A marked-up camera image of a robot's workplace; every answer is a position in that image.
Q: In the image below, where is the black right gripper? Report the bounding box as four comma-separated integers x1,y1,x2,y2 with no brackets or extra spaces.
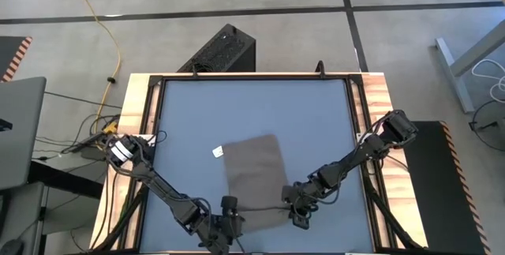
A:
282,179,331,231

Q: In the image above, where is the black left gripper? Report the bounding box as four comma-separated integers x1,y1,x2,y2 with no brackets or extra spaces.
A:
204,196,246,255

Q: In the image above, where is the grey woven towel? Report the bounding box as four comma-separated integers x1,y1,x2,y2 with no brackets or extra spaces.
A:
211,133,292,235

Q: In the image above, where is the blue grey table mat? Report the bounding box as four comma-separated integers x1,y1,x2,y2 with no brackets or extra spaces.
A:
140,79,376,254

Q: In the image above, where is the black mat orange striped edge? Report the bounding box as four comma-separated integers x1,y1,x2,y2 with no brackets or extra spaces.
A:
0,36,32,83
402,120,492,255

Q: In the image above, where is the black computer tower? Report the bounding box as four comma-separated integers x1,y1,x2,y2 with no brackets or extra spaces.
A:
177,23,256,73

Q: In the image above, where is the light wooden desk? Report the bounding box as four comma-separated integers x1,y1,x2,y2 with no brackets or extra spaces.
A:
435,0,505,114

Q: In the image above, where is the grey side desk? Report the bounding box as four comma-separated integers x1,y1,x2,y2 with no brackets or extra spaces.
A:
0,182,102,255

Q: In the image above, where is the black computer mouse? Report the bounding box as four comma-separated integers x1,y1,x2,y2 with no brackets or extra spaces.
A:
0,238,24,255

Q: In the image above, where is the grey laptop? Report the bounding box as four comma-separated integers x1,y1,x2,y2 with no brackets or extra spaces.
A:
0,76,47,191

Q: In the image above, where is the black aluminium table frame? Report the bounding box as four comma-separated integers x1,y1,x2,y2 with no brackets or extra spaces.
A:
92,60,425,255

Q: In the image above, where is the black floor cable loop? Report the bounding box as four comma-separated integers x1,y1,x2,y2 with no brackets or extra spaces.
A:
468,100,505,153

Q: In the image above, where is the yellow floor cable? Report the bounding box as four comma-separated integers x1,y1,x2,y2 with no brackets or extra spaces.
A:
62,0,122,134

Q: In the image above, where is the white floor cable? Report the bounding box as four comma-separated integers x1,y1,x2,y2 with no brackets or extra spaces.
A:
471,58,505,104

